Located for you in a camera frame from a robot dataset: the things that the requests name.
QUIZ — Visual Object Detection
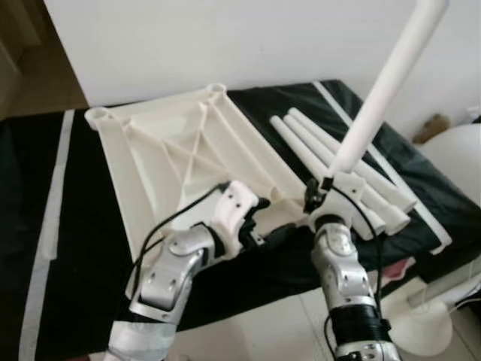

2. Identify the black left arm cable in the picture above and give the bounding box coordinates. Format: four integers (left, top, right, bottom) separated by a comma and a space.
124, 180, 230, 302

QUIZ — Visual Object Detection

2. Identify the white standing fan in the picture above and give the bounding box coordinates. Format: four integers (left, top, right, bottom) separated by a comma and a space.
391, 123, 481, 354

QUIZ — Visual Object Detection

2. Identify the pink item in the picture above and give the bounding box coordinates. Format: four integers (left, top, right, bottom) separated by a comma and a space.
383, 256, 414, 283

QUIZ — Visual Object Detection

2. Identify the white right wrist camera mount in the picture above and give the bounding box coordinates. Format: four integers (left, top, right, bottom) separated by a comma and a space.
308, 171, 369, 226

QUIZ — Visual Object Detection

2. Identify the brown plush object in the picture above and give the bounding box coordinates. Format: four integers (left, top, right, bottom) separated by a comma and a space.
412, 113, 450, 144

